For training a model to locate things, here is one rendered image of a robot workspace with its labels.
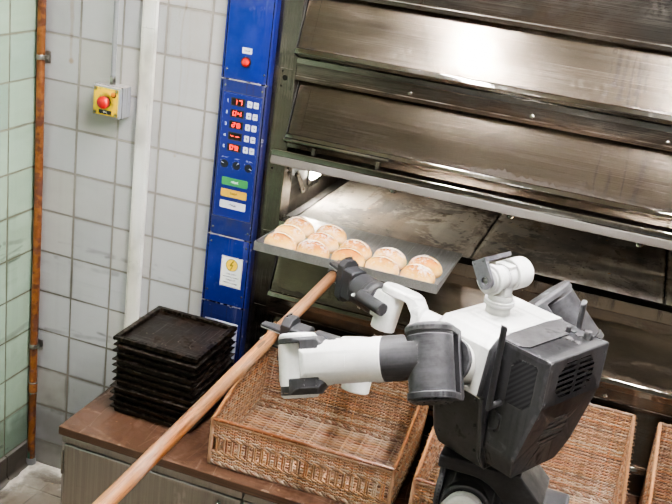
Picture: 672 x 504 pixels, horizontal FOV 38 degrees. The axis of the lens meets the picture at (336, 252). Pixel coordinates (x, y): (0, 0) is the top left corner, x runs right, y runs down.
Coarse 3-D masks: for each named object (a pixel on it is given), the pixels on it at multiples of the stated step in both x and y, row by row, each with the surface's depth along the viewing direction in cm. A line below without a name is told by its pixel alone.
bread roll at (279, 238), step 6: (270, 234) 282; (276, 234) 281; (282, 234) 281; (288, 234) 282; (264, 240) 284; (270, 240) 281; (276, 240) 280; (282, 240) 280; (288, 240) 280; (294, 240) 282; (282, 246) 280; (288, 246) 280; (294, 246) 281
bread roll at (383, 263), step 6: (372, 258) 274; (378, 258) 273; (384, 258) 273; (390, 258) 274; (366, 264) 275; (372, 264) 273; (378, 264) 272; (384, 264) 272; (390, 264) 272; (396, 264) 273; (384, 270) 272; (390, 270) 272; (396, 270) 273
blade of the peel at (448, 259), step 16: (320, 224) 309; (256, 240) 282; (368, 240) 301; (384, 240) 302; (400, 240) 304; (288, 256) 279; (304, 256) 277; (432, 256) 294; (448, 256) 296; (368, 272) 272; (384, 272) 271; (448, 272) 280; (416, 288) 269; (432, 288) 267
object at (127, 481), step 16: (320, 288) 254; (304, 304) 243; (272, 336) 224; (256, 352) 216; (240, 368) 208; (224, 384) 201; (208, 400) 194; (192, 416) 188; (176, 432) 182; (160, 448) 176; (144, 464) 171; (128, 480) 166; (112, 496) 161
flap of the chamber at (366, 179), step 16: (272, 160) 288; (288, 160) 286; (336, 176) 282; (352, 176) 281; (368, 176) 279; (416, 192) 276; (432, 192) 274; (480, 208) 271; (496, 208) 269; (512, 208) 268; (560, 224) 265; (576, 224) 264; (592, 224) 262; (640, 240) 259; (656, 240) 258
